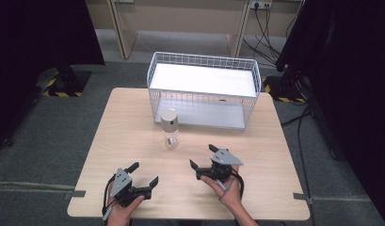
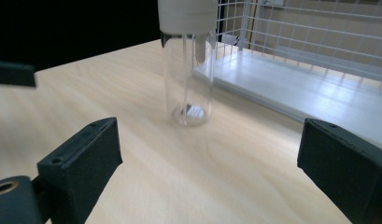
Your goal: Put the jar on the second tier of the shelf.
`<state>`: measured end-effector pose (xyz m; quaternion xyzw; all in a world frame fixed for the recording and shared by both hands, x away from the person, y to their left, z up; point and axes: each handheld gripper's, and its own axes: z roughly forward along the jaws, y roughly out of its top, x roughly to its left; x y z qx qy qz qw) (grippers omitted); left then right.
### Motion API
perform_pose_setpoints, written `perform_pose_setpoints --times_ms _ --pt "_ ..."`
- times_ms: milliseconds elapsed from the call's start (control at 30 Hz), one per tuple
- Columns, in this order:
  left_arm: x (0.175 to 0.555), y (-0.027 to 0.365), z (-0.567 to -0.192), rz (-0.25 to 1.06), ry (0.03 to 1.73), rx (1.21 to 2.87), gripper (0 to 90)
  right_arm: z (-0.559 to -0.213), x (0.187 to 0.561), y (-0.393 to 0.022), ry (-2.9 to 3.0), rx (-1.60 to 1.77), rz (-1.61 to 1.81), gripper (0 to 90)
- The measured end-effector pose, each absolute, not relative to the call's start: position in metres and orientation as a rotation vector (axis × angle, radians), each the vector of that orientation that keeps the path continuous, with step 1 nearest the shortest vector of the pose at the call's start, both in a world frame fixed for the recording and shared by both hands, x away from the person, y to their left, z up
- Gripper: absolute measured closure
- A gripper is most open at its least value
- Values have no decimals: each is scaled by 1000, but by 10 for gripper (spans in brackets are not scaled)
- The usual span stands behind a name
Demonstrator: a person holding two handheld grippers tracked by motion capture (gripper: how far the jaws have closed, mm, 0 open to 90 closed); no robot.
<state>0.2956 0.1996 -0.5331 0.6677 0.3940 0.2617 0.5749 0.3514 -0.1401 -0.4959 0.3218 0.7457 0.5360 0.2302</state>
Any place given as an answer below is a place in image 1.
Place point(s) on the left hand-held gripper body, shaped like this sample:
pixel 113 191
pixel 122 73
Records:
pixel 121 183

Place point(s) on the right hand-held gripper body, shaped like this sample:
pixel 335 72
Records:
pixel 226 158

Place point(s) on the clear bottle with silver cap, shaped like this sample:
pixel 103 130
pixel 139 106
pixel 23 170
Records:
pixel 169 121

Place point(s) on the person's left hand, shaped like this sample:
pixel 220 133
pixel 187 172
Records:
pixel 119 215

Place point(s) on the person's right hand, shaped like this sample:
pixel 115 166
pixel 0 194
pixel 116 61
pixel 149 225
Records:
pixel 229 194

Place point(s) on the grey floor tape strip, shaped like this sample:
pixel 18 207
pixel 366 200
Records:
pixel 303 197
pixel 74 194

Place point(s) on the black hazard-striped stand base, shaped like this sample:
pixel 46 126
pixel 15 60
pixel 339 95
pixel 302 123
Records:
pixel 285 89
pixel 66 83

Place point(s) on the black curtain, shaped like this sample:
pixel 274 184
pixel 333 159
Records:
pixel 353 78
pixel 39 47

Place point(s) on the beige desk frame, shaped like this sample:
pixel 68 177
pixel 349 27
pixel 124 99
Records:
pixel 124 37

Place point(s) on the white wall power outlet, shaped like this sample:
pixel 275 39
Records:
pixel 261 4

